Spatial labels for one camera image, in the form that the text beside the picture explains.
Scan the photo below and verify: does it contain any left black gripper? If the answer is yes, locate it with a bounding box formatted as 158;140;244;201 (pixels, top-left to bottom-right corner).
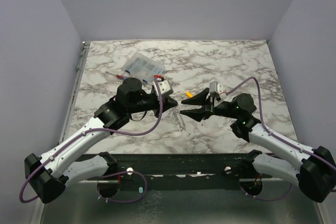
128;93;179;118

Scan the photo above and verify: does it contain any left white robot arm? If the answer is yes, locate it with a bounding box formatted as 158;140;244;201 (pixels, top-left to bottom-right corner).
19;76;178;204

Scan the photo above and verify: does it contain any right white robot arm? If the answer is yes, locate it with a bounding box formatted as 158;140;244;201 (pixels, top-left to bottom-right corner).
180;89;335;202

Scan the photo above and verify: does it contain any clear plastic parts box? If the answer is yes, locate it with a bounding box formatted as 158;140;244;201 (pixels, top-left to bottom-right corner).
122;52;165;83

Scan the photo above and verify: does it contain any blue red screwdriver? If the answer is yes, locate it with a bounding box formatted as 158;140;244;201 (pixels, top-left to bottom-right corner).
105;71;126;80

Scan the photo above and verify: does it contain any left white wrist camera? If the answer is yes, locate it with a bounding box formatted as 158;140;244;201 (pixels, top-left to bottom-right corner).
153;80;173;99

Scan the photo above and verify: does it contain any yellow handled screwdriver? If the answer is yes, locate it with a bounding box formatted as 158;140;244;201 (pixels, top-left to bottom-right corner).
185;92;193;98

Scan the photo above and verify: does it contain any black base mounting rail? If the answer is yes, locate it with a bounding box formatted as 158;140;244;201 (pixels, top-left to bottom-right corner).
85;153;274;192

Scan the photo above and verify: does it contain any left aluminium side rail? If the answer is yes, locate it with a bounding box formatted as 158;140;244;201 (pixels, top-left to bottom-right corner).
58;41;91;144

